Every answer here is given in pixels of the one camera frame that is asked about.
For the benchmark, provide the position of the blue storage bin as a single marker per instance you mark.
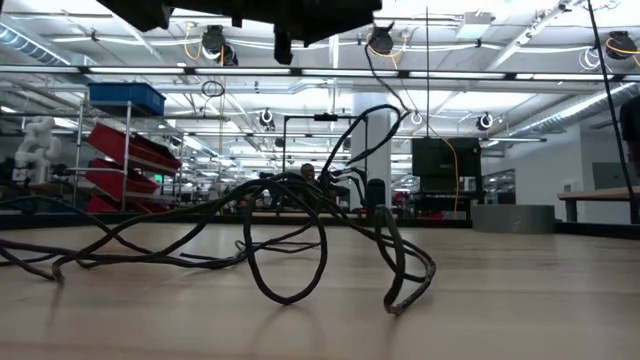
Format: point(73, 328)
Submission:
point(125, 95)

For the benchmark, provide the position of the black robot station frame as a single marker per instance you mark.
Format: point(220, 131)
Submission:
point(325, 117)

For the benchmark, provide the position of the grey duct tape roll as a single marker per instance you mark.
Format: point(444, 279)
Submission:
point(512, 219)

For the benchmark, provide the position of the metal shelf rack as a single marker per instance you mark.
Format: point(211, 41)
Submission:
point(126, 150)

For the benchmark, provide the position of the black aluminium table frame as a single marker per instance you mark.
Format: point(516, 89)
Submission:
point(460, 220)

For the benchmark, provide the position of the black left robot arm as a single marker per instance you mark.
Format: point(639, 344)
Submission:
point(140, 10)

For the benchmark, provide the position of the thin black slanted strut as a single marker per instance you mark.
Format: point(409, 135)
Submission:
point(609, 90)

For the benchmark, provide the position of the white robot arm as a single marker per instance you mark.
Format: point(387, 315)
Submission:
point(37, 145)

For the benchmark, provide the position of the long light strip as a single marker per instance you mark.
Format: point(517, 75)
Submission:
point(135, 70)

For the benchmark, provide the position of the person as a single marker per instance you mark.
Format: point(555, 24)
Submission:
point(307, 171)
point(631, 120)

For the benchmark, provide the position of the white column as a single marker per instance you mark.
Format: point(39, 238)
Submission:
point(377, 150)

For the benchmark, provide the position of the red storage bin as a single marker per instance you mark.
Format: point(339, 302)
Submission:
point(100, 206)
point(107, 140)
point(107, 180)

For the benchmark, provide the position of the long wooden table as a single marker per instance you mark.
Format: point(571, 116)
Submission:
point(595, 195)

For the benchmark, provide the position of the black cylindrical stand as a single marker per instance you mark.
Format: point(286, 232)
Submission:
point(376, 192)

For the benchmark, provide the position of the black equipment cart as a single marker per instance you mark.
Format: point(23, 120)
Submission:
point(440, 155)

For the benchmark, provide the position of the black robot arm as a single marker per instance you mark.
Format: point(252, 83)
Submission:
point(357, 177)

